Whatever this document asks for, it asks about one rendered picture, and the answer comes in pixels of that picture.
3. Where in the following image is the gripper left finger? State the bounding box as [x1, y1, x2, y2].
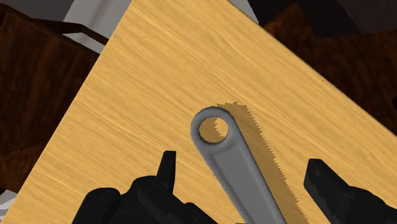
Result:
[71, 150, 218, 224]

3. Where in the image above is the grey metal wrench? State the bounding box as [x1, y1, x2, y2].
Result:
[190, 106, 288, 224]

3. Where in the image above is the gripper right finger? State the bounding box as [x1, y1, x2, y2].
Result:
[303, 158, 397, 224]

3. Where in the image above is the light wooden table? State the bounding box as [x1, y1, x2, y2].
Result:
[0, 0, 397, 224]

